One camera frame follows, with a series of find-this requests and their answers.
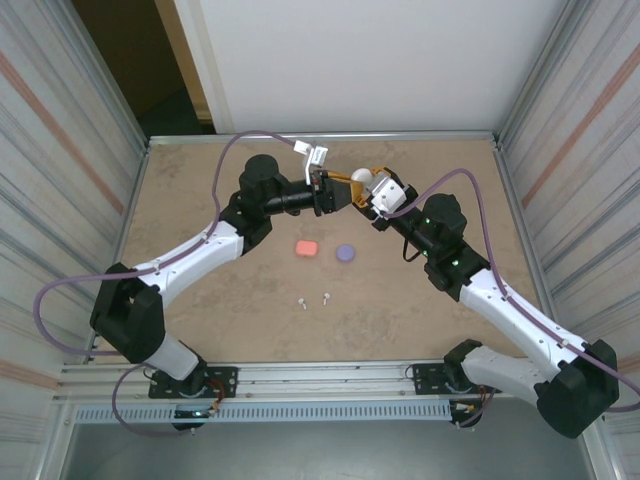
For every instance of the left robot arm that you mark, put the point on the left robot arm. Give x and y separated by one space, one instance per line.
195 257

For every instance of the small connector block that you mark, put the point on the small connector block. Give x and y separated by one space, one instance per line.
465 408

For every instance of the aluminium table side bar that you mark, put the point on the aluminium table side bar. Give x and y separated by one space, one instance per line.
508 185
137 185

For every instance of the aluminium mounting rail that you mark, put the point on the aluminium mounting rail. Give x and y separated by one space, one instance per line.
325 375

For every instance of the white round charging case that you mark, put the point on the white round charging case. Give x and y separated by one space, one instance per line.
361 176

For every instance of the pink earbud charging case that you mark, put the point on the pink earbud charging case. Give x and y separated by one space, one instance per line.
306 249

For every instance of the aluminium table end bar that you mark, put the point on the aluminium table end bar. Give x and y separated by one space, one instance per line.
400 138

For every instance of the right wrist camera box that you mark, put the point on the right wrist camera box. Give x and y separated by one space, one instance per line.
387 195

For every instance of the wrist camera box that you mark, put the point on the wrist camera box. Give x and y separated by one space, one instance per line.
387 195
316 156

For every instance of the small circuit board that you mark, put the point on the small circuit board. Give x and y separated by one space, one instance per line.
192 413

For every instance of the white earbud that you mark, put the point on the white earbud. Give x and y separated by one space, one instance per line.
302 302
326 297

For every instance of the purple round charging case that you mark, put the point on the purple round charging case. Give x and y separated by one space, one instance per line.
345 253

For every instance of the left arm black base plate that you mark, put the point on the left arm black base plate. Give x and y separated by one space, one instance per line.
222 377

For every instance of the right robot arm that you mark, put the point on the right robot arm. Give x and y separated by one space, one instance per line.
492 310

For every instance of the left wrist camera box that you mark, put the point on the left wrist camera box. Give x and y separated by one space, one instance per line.
316 156

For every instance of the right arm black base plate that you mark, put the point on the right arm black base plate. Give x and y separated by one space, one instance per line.
427 377

